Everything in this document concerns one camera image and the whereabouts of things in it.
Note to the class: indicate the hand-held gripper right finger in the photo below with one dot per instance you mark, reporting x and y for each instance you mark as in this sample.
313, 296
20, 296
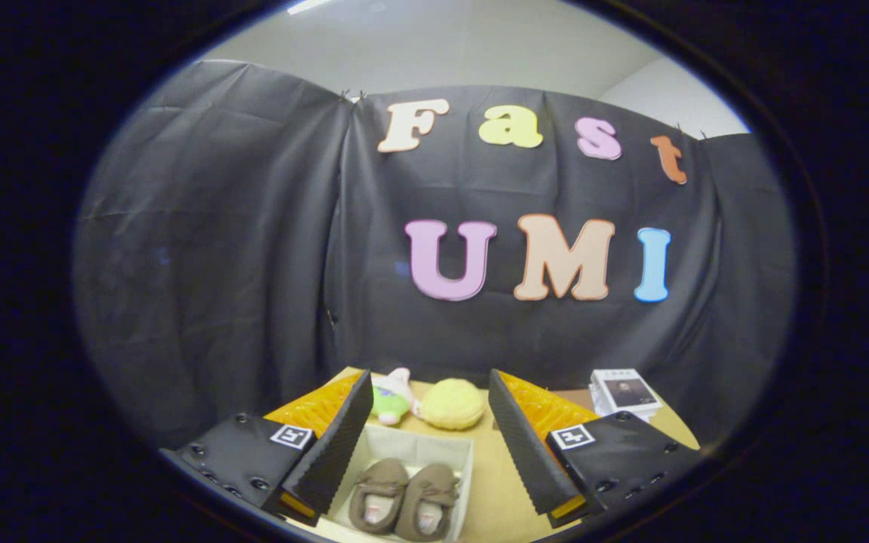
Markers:
525, 452

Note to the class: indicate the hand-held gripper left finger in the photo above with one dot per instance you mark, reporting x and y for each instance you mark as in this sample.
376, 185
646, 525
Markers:
336, 445

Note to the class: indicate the brown fuzzy shoe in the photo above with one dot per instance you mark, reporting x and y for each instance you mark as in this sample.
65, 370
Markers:
378, 479
434, 483

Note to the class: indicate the beige fabric storage box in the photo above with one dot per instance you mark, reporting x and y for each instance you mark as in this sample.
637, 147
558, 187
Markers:
419, 445

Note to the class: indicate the green and pink plush toy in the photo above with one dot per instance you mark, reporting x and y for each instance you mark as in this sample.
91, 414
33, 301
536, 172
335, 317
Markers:
389, 403

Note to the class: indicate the yellow plush toy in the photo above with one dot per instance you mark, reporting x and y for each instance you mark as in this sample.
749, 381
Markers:
453, 403

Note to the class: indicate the white book with portrait cover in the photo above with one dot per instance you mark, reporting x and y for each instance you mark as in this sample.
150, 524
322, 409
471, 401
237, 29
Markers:
627, 392

